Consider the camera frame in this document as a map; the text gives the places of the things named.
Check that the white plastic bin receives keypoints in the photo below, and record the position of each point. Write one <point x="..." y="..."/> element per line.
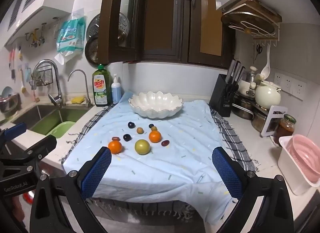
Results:
<point x="290" y="170"/>

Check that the blue pump bottle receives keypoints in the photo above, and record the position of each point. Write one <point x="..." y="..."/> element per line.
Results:
<point x="116" y="92"/>

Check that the yellow sponge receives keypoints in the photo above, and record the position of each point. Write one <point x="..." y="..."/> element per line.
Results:
<point x="78" y="100"/>

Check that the green dish soap bottle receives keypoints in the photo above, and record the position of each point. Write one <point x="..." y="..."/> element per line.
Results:
<point x="101" y="90"/>

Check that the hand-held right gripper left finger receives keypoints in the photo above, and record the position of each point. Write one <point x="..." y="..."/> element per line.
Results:
<point x="96" y="173"/>

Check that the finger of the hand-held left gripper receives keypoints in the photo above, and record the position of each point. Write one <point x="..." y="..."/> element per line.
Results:
<point x="42" y="145"/>
<point x="15" y="130"/>

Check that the stainless steel sink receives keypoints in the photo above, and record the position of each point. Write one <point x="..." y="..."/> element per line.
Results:
<point x="47" y="115"/>

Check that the perforated metal steamer plate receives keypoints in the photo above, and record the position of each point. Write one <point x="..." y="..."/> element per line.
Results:
<point x="92" y="27"/>

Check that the yellow dish brush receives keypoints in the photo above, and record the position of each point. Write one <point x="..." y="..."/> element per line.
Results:
<point x="23" y="89"/>

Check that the brown window frame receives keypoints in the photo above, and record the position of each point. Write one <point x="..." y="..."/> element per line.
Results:
<point x="185" y="35"/>

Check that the white ladle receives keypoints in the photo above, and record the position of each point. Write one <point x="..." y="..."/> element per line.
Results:
<point x="266" y="69"/>

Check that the teal plastic bag pack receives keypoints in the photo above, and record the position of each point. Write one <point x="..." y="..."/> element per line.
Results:
<point x="71" y="35"/>

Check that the metal wall hook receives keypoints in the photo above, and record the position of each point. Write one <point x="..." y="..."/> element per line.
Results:
<point x="33" y="39"/>
<point x="43" y="34"/>

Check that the grey checkered fringed cloth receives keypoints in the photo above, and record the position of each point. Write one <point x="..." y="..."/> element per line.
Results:
<point x="230" y="133"/>

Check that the tall chrome kitchen faucet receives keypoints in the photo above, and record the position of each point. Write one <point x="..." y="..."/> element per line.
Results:
<point x="58" y="82"/>

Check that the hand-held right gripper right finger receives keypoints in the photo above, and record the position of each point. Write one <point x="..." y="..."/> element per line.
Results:
<point x="227" y="173"/>

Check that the brown open window sash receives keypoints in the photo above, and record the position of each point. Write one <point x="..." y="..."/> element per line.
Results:
<point x="110" y="22"/>

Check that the white scalloped ceramic bowl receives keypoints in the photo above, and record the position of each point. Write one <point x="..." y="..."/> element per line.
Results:
<point x="155" y="103"/>

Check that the white cardboard box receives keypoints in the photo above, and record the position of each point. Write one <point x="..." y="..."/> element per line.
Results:
<point x="277" y="109"/>

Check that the glass jar of brown sauce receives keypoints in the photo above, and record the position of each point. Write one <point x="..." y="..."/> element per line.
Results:
<point x="283" y="130"/>

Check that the cream ceramic pot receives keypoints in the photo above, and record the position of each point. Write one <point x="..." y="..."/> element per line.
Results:
<point x="266" y="95"/>

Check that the green plastic basin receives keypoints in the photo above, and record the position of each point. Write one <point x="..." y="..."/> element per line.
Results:
<point x="62" y="128"/>

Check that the wooden cutting board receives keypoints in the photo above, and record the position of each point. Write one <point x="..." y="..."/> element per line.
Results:
<point x="257" y="10"/>

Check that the light blue speckled cloth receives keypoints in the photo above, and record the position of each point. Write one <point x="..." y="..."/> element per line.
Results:
<point x="162" y="168"/>

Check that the round metal strainer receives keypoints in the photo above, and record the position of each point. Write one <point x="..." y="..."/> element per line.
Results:
<point x="91" y="50"/>

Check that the pink plastic colander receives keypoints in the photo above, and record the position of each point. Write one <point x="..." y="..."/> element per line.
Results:
<point x="305" y="155"/>

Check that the stainless steel bowl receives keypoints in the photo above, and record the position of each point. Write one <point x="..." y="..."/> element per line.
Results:
<point x="8" y="103"/>

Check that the black knife block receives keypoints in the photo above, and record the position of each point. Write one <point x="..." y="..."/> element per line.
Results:
<point x="220" y="92"/>

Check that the green plum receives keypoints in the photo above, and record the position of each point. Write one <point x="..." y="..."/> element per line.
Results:
<point x="142" y="147"/>

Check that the white wall outlet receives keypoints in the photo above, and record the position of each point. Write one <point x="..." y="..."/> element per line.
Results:
<point x="278" y="79"/>
<point x="288" y="82"/>
<point x="299" y="87"/>

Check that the orange mandarin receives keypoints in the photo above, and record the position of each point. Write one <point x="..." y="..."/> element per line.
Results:
<point x="155" y="136"/>
<point x="115" y="147"/>

